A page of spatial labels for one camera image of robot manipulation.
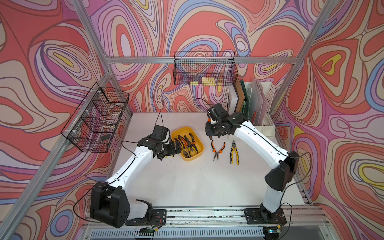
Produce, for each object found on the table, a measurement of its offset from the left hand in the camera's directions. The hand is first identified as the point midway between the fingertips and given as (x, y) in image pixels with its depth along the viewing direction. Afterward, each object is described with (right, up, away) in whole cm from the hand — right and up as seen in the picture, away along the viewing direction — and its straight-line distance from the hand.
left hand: (175, 150), depth 83 cm
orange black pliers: (+4, +1, +16) cm, 16 cm away
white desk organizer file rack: (+34, +30, +11) cm, 46 cm away
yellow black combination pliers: (+37, -1, +15) cm, 40 cm away
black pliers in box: (+10, +2, +19) cm, 22 cm away
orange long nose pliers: (+24, -2, +15) cm, 28 cm away
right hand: (+18, +9, -2) cm, 20 cm away
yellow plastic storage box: (+5, +10, +20) cm, 23 cm away
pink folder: (+50, +26, +4) cm, 57 cm away
